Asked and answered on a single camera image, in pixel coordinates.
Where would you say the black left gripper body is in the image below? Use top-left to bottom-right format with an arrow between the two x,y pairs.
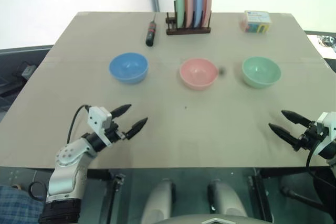
104,120 -> 127,143

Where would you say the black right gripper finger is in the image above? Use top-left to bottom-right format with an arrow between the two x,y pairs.
268,123 -> 302,152
281,110 -> 313,130

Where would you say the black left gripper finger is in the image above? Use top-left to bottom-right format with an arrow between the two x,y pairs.
124,117 -> 149,140
111,104 -> 132,121

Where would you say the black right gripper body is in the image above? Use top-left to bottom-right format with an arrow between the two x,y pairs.
298,120 -> 324,151

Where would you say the blue bowl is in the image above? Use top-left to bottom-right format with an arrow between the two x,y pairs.
109,52 -> 149,85

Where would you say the green bowl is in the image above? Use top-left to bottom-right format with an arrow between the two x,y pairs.
241,56 -> 282,89

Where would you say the silver robot left leg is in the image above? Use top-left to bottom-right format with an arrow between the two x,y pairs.
140,178 -> 176,224

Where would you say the silver robot leg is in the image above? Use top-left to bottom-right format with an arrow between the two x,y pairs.
140,178 -> 176,224
207,179 -> 248,219

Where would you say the pink bowl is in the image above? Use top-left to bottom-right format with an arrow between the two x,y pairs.
179,58 -> 219,91

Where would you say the black red screwdriver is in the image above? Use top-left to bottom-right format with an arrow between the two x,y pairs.
145,13 -> 159,48

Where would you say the silver robot right leg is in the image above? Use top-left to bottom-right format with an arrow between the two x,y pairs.
207,179 -> 248,219

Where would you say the clear box of colourful items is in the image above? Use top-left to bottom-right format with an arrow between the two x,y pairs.
238,10 -> 272,34

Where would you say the dark wooden plate rack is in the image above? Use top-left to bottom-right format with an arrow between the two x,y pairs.
165,1 -> 212,36

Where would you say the green plate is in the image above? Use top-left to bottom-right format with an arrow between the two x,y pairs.
174,0 -> 185,29

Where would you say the blue plaid cloth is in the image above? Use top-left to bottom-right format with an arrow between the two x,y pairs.
0,184 -> 44,224

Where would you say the blue plate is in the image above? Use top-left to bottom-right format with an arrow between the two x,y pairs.
192,0 -> 203,28

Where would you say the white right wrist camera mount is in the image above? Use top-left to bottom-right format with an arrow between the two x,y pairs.
317,112 -> 336,143

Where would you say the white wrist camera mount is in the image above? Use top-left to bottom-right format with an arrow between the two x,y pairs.
317,112 -> 336,143
87,106 -> 113,147

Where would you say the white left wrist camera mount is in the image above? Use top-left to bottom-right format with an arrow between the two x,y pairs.
87,106 -> 113,147

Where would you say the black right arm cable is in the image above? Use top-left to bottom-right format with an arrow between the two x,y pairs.
306,140 -> 336,183

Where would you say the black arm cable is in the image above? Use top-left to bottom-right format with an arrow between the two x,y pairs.
67,105 -> 92,144
306,140 -> 336,183

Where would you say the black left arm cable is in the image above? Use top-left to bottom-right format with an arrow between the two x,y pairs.
67,105 -> 92,144

